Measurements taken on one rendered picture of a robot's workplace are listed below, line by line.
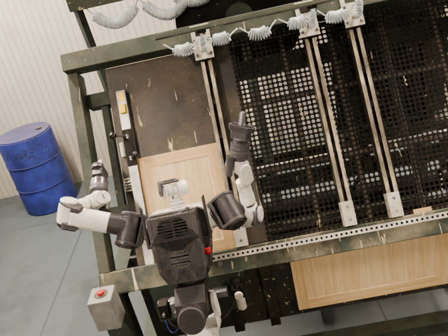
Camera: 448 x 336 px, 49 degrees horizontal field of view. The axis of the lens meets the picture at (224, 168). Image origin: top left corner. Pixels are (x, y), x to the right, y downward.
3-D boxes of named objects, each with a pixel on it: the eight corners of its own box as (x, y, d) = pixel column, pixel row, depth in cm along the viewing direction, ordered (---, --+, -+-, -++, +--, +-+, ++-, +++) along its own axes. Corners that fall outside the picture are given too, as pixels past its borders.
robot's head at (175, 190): (191, 199, 216) (187, 179, 216) (169, 205, 212) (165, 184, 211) (185, 199, 222) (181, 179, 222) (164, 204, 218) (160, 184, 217)
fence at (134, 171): (147, 265, 264) (145, 265, 260) (117, 93, 275) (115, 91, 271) (156, 263, 263) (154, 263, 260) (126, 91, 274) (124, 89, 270)
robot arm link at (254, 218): (263, 231, 238) (248, 222, 218) (237, 231, 243) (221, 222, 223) (264, 207, 241) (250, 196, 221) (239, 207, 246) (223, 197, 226)
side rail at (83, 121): (105, 272, 271) (99, 274, 261) (74, 79, 284) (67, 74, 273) (116, 270, 271) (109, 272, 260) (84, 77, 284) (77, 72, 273)
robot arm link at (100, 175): (85, 163, 249) (84, 182, 242) (104, 160, 248) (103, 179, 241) (95, 179, 259) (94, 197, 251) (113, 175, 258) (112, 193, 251)
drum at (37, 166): (83, 185, 587) (57, 116, 549) (71, 211, 535) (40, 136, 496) (35, 194, 591) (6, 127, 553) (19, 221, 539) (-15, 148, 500)
